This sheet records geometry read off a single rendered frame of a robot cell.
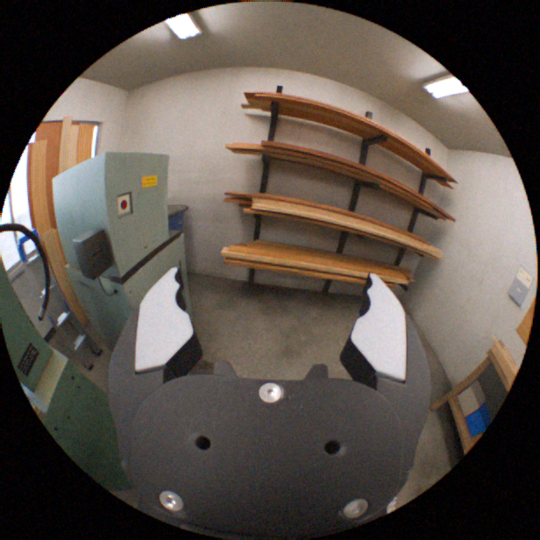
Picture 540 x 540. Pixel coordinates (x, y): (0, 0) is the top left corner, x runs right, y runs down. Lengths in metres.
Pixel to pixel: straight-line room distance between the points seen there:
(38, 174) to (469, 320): 4.55
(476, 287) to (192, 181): 3.51
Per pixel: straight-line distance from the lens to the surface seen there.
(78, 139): 2.40
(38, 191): 2.11
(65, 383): 0.82
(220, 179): 1.96
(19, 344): 0.81
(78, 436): 0.94
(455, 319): 2.66
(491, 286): 2.50
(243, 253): 1.59
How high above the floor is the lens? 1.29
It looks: 30 degrees down
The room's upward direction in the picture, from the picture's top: 9 degrees clockwise
